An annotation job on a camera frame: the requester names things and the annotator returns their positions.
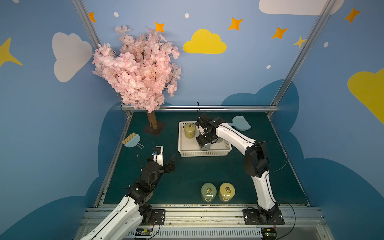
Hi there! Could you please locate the white perforated plastic basket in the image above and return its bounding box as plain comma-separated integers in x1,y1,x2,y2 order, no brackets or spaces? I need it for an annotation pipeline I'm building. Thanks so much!
178,121,232,157

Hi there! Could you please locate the green tea canister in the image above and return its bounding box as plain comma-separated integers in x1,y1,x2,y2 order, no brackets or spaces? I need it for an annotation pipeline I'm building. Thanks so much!
201,183,217,203

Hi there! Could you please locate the yellow tea canister front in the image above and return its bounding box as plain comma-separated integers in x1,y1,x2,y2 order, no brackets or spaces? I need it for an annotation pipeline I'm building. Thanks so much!
219,183,236,203

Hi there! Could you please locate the yellow tea canister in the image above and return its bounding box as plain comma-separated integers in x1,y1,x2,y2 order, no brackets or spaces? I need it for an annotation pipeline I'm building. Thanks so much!
184,123,196,139
219,183,236,203

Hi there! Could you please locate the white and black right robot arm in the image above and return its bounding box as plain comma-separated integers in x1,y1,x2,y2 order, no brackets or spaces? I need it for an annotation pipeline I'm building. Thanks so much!
196,114,279,220

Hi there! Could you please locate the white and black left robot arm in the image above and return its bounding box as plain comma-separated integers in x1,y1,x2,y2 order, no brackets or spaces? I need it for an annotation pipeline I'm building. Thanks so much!
82,155,176,240

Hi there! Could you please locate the blue tea canister front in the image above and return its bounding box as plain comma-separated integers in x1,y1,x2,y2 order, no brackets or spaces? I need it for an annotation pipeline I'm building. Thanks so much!
200,143,211,151

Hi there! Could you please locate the yellow tea canister back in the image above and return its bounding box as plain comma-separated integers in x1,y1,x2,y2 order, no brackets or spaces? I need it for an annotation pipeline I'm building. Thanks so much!
184,123,196,139

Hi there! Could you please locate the light blue dustpan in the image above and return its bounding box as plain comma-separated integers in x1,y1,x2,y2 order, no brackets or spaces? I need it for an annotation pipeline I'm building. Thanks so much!
229,116,251,131

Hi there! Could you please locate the light blue hand brush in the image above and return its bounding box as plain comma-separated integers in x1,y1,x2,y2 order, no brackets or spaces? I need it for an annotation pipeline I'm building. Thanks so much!
122,133,144,149

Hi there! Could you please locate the left controller board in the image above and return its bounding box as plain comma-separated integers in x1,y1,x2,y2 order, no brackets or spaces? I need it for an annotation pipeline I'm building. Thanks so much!
135,229,154,238

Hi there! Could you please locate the controller board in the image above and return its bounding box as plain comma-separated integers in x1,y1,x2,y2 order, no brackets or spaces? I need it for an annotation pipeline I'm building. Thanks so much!
135,229,154,238
261,228,277,240

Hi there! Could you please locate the pink cherry blossom tree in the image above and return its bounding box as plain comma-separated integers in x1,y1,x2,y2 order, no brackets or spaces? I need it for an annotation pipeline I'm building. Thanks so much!
93,25,182,131

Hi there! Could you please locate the right controller board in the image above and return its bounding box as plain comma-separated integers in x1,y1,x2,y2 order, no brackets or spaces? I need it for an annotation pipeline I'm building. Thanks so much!
261,228,277,240

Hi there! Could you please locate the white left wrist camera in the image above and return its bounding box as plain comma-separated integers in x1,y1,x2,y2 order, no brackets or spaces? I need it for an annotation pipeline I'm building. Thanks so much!
152,146,164,166

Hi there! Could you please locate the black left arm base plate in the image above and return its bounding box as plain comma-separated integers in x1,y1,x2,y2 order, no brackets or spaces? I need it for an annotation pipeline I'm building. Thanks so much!
141,209,166,226

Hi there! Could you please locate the aluminium back frame bar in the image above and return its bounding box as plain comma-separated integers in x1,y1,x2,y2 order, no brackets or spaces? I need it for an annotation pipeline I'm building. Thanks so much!
158,105,279,112

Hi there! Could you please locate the aluminium front rail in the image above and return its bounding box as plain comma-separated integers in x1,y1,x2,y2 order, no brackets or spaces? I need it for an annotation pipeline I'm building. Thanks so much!
76,204,333,240

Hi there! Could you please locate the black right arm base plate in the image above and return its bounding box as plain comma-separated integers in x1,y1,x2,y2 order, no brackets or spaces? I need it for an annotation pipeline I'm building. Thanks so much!
242,208,285,226

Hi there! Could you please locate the right aluminium frame post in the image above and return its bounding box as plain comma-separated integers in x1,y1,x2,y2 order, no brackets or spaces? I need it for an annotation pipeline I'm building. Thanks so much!
267,0,337,118

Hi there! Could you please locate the aluminium frame post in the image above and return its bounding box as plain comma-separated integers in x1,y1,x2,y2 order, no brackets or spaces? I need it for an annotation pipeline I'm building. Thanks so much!
71,0,133,118
267,0,337,118

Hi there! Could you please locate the left aluminium frame post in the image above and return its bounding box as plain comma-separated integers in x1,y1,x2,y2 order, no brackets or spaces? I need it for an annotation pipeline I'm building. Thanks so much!
71,0,133,118

